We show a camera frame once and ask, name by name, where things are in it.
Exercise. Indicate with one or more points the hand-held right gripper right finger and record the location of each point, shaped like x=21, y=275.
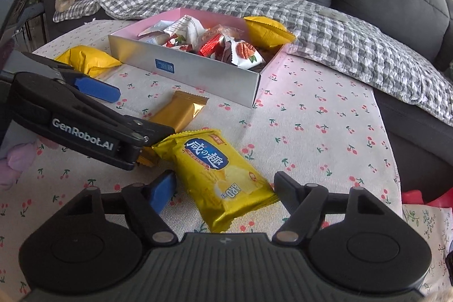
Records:
x=286, y=190

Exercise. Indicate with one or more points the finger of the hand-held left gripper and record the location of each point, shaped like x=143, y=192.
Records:
x=97, y=90
x=141, y=130

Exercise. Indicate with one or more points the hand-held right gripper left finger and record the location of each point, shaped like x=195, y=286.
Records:
x=163, y=190

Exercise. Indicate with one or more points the gold snack packet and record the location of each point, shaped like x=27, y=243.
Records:
x=177, y=112

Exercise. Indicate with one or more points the yellow cracker packet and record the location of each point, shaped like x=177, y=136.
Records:
x=212, y=178

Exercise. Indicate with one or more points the pink cardboard box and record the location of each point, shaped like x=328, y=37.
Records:
x=198, y=73

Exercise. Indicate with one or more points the white pistachio snack packet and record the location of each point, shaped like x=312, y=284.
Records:
x=187, y=27

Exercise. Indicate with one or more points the large yellow snack bag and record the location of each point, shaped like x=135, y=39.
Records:
x=265, y=31

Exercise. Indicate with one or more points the small yellow snack packet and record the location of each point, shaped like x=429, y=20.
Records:
x=88, y=58

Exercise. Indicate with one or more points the cherry print tablecloth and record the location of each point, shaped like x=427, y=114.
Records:
x=318, y=132

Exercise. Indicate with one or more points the small white snack packet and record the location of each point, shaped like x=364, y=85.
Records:
x=154, y=38

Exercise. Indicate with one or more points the black chair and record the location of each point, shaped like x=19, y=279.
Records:
x=35, y=12

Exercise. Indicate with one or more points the red plastic stool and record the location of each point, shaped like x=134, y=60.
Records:
x=412, y=197

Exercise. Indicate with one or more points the white walnut snack packet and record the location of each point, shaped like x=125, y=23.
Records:
x=244, y=52

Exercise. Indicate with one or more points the floral cloth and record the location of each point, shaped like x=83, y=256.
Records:
x=424, y=227

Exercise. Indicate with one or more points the grey checked blanket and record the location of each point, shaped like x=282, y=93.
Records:
x=336, y=40

